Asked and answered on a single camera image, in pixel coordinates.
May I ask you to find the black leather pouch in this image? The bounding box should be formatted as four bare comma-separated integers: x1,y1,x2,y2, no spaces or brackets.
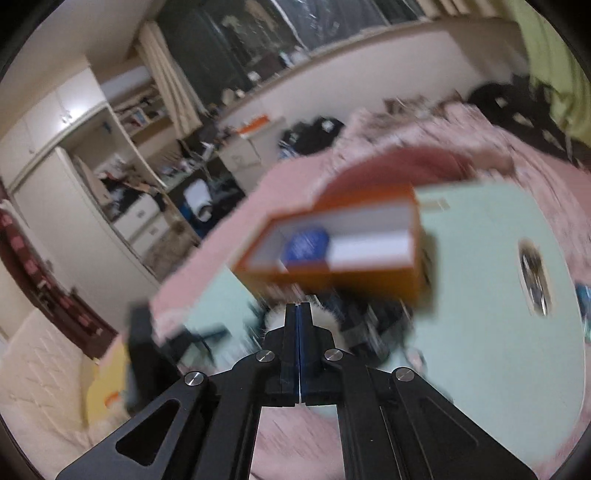
323,295,416,365

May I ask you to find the blue metal tin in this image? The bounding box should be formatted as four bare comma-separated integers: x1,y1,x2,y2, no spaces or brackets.
283,226,331,268

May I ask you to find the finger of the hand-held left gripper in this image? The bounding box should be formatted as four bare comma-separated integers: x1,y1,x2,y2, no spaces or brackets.
124,302,183,414

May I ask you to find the light green hanging garment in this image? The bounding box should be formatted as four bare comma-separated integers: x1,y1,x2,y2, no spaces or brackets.
508,0,591,153

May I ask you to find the black clothing heap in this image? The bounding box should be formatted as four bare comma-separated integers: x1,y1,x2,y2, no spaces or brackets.
466,80,573,158

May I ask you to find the cluttered white shelf unit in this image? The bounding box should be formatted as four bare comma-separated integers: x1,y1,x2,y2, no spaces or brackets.
99,65,185,250

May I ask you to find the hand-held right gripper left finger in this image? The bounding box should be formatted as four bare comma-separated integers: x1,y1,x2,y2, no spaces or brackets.
55,302,301,480

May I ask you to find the red corduroy cushion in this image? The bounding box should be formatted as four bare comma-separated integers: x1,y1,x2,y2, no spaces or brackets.
318,148,476,208

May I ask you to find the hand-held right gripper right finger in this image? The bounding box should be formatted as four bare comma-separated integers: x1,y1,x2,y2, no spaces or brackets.
300,302,539,480

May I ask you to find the orange cardboard box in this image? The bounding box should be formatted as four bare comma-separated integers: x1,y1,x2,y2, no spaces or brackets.
233,182,437,305

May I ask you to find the dark red patterned cloth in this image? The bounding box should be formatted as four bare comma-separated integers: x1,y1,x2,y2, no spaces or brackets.
0,185,116,361

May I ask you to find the mint green cartoon desktop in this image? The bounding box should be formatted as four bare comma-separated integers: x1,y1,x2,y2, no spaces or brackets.
161,182,591,467

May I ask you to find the cream quilted mattress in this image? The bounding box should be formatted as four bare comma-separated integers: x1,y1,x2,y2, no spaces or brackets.
0,309,134,480

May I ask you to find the white drawer cabinet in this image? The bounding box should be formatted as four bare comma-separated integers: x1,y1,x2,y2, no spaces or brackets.
217,117,287,181

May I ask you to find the white wardrobe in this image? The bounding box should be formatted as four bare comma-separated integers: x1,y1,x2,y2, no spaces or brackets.
0,55,162,287

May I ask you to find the white rolled mat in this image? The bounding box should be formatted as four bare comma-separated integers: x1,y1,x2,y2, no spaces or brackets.
185,180,213,217

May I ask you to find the beige curtain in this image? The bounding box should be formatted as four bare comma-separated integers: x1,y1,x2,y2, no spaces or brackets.
139,21,204,139

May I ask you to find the yellow cushion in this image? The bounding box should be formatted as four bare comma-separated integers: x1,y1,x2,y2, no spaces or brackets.
88,342,134,421

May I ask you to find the pink fluffy blanket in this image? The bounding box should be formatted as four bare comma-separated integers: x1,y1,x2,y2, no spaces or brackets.
342,99,591,259

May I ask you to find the black striped clothes pile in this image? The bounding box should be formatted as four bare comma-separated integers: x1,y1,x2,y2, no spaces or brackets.
277,117,347,160

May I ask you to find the white fur pompom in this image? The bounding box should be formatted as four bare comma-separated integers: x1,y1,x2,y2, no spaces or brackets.
259,298,345,344

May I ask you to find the dark glass window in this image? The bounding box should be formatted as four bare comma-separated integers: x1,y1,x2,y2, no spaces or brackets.
157,0,444,100

